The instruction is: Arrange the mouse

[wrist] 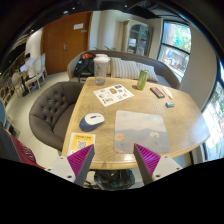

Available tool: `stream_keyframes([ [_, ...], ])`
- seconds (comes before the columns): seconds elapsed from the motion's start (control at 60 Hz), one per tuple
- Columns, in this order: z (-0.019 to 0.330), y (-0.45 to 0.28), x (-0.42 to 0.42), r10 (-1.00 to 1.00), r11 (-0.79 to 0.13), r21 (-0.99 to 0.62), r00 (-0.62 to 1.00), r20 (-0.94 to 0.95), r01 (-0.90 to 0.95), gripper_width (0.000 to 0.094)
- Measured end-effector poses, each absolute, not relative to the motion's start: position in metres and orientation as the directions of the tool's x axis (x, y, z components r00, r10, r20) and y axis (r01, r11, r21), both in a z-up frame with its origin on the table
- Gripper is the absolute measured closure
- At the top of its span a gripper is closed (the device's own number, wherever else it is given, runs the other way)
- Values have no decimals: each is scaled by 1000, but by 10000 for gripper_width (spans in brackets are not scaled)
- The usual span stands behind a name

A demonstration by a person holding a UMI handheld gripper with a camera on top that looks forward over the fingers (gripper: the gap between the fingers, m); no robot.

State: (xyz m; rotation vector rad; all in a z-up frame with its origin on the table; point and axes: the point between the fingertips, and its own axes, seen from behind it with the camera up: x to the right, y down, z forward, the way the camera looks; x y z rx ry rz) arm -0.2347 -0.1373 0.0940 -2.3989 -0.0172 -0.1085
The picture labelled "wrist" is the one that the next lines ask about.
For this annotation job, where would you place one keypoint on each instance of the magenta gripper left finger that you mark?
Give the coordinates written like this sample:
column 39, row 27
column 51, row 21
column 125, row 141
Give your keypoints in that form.
column 80, row 162

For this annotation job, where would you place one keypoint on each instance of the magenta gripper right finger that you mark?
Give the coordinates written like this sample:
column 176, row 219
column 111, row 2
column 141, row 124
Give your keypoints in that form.
column 147, row 161

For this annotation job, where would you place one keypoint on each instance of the landscape print mouse pad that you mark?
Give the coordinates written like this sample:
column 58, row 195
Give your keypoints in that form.
column 147, row 130

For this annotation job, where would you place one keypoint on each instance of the white and blue computer mouse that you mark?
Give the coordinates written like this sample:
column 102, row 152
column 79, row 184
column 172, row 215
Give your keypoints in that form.
column 91, row 121

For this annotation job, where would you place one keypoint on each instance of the yellow QR code card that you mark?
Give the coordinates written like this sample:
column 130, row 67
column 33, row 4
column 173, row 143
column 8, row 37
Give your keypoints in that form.
column 79, row 141

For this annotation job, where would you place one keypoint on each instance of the black table base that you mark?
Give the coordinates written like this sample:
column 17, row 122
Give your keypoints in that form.
column 111, row 180

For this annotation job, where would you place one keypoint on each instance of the red bag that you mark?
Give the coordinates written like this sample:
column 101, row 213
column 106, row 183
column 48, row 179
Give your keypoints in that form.
column 25, row 154

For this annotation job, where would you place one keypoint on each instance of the small blue eraser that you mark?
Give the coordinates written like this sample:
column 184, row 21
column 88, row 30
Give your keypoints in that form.
column 169, row 105

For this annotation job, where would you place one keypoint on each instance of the grey tufted armchair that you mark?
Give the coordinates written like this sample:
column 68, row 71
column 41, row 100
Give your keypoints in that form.
column 51, row 112

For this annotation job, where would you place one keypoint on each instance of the white sticker sheet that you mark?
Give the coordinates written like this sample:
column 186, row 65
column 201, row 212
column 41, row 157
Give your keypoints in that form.
column 113, row 94

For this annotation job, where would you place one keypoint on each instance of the beige pen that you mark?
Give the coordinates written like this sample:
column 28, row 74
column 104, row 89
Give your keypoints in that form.
column 167, row 92

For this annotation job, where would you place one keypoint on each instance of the green drink can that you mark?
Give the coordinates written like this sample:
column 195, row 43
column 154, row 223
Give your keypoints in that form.
column 142, row 79

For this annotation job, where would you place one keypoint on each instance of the striped cushion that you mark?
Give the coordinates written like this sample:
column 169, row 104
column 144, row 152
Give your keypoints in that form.
column 150, row 70
column 123, row 69

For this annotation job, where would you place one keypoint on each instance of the grey curved sofa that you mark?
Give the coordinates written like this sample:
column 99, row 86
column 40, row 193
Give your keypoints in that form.
column 162, row 70

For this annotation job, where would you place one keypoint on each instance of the black backpack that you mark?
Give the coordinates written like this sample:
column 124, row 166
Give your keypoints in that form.
column 85, row 65

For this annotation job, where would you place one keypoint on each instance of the clear plastic shaker bottle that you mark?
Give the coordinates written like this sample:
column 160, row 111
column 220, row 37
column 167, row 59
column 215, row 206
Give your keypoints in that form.
column 100, row 68

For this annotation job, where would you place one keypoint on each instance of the white dining chair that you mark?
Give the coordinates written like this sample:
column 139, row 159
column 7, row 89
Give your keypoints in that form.
column 36, row 69

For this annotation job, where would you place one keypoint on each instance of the orange wooden door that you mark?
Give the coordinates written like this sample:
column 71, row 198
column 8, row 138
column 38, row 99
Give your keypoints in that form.
column 64, row 39

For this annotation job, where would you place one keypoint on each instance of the glass door cabinet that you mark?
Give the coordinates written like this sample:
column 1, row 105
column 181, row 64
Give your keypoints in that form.
column 136, row 38

